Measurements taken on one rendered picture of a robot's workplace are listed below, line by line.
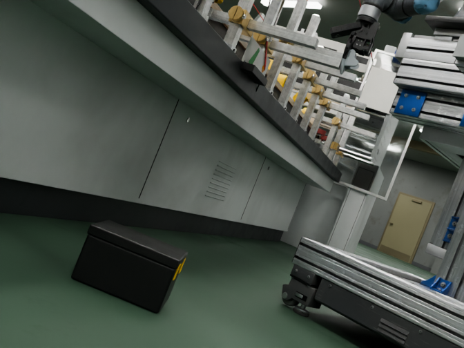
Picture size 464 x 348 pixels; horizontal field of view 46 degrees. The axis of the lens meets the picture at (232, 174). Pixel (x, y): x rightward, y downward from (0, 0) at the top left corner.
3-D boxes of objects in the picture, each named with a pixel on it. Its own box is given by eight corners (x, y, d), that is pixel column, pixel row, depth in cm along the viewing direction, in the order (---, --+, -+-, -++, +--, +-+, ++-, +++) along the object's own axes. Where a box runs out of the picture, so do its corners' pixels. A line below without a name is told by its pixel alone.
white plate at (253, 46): (262, 85, 212) (271, 61, 212) (242, 62, 187) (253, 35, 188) (260, 84, 212) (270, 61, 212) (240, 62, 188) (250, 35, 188)
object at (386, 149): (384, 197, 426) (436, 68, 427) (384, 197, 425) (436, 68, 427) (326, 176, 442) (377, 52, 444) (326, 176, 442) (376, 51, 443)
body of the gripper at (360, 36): (366, 51, 191) (379, 19, 191) (343, 45, 194) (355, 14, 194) (368, 59, 198) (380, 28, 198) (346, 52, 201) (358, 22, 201)
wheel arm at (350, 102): (364, 110, 294) (366, 104, 294) (364, 109, 290) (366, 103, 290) (280, 83, 311) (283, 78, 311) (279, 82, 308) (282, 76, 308)
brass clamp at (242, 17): (253, 38, 187) (258, 24, 188) (241, 22, 175) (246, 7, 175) (237, 33, 190) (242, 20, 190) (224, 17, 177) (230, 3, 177)
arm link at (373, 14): (360, 2, 194) (362, 12, 202) (355, 14, 194) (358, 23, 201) (380, 7, 191) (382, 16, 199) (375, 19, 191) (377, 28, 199)
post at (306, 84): (290, 136, 275) (325, 48, 275) (288, 134, 271) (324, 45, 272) (283, 134, 276) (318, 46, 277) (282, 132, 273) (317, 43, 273)
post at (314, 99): (303, 137, 298) (335, 56, 299) (302, 136, 295) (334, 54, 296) (297, 135, 299) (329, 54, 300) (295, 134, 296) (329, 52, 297)
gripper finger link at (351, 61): (352, 74, 192) (362, 50, 192) (336, 70, 194) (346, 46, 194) (353, 77, 195) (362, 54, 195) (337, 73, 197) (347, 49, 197)
